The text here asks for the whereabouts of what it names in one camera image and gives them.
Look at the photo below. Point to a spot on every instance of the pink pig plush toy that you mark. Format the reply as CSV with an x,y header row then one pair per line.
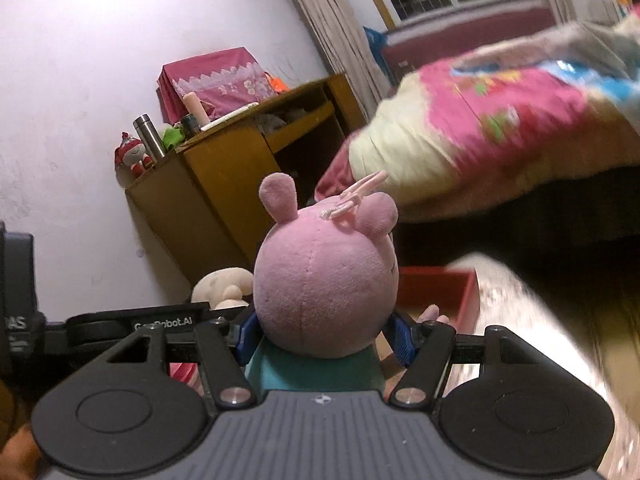
x,y
325,283

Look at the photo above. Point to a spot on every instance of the pink cloth covered box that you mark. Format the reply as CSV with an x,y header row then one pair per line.
x,y
223,81

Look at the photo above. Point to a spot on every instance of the wooden cabinet desk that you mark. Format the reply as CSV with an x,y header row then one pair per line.
x,y
201,200

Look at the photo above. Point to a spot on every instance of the red santa doll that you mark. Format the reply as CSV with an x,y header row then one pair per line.
x,y
132,154

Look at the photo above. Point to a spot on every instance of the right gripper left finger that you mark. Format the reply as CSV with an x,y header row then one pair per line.
x,y
225,347

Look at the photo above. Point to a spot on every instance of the green plush toy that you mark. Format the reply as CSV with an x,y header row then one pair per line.
x,y
172,137

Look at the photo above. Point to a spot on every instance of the red storage box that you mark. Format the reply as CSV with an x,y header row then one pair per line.
x,y
455,292

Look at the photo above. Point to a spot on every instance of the beige curtain left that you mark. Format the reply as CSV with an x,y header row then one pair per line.
x,y
345,46

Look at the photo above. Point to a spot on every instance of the pink cylinder bottle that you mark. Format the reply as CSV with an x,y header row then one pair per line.
x,y
194,106

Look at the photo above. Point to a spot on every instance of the cream plush toy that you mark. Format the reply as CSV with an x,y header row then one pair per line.
x,y
225,288

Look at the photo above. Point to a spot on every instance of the dark red bed headboard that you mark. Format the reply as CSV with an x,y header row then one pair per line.
x,y
457,39

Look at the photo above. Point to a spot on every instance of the person's left hand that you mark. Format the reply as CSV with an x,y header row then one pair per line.
x,y
20,456

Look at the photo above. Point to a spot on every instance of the steel thermos bottle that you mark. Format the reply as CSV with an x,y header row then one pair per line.
x,y
150,137

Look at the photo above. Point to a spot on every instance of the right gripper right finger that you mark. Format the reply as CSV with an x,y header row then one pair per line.
x,y
424,350

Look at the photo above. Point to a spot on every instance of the blue bag by bed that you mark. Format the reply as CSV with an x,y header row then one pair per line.
x,y
377,42

